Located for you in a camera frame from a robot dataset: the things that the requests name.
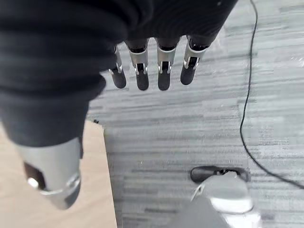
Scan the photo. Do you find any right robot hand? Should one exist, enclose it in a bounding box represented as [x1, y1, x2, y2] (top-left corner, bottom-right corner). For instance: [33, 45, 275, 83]
[0, 0, 239, 211]

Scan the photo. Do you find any light wooden cabinet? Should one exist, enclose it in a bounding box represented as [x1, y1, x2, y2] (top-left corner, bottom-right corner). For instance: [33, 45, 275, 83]
[0, 120, 118, 228]

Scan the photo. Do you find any silver robot leg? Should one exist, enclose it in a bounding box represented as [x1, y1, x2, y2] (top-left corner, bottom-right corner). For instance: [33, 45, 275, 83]
[167, 171, 263, 228]

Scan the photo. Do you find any black cable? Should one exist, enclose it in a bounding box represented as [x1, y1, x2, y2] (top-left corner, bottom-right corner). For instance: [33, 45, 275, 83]
[239, 0, 304, 186]

